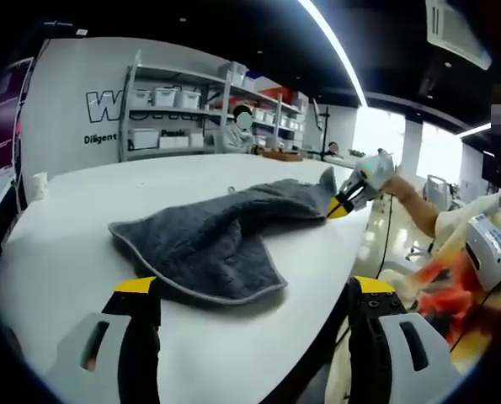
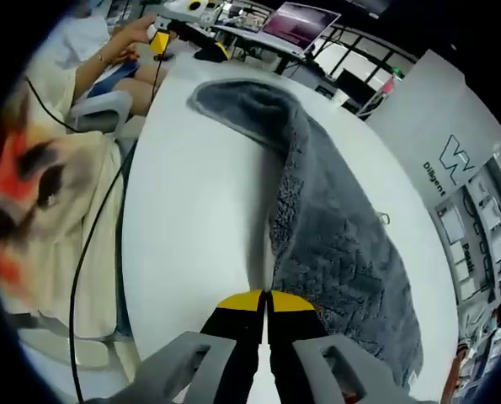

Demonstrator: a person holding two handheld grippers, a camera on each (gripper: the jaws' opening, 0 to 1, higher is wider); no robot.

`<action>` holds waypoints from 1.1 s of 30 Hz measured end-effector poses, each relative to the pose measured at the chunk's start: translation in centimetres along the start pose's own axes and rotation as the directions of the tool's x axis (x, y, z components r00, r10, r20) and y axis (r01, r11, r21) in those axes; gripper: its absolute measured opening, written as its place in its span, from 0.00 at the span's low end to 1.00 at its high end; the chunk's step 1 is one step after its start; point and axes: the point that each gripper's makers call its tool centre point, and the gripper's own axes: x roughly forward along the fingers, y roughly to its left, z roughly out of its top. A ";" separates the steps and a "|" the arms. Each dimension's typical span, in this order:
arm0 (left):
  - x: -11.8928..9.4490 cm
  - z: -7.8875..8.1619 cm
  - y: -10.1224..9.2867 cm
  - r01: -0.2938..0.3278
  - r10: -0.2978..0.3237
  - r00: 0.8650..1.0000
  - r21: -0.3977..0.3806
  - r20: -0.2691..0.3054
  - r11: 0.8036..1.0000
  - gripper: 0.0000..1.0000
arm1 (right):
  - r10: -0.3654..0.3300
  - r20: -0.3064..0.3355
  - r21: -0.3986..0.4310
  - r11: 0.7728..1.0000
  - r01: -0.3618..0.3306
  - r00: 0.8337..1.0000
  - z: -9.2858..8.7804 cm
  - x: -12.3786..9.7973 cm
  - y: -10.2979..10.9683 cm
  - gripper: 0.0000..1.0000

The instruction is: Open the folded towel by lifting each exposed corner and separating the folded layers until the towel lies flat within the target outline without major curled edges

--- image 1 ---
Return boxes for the grey towel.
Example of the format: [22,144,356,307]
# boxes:
[108,166,340,305]

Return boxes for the black metal stand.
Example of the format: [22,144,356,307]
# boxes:
[315,107,333,162]

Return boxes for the white chest-worn device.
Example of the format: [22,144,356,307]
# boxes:
[464,213,501,294]

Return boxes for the ceiling strip light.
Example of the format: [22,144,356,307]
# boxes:
[298,0,370,107]

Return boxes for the ceiling air conditioner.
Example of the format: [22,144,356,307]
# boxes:
[425,0,493,71]

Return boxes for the white paper cup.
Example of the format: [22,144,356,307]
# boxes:
[31,171,50,204]

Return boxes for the rows of white storage boxes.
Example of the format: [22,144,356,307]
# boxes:
[130,61,308,151]

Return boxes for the grey metal shelf rack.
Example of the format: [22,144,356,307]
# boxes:
[119,50,308,163]

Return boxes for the purple display screen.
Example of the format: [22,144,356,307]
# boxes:
[0,56,35,237]

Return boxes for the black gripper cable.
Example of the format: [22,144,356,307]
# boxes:
[374,196,393,279]

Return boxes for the black device cable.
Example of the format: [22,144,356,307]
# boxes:
[450,273,501,355]

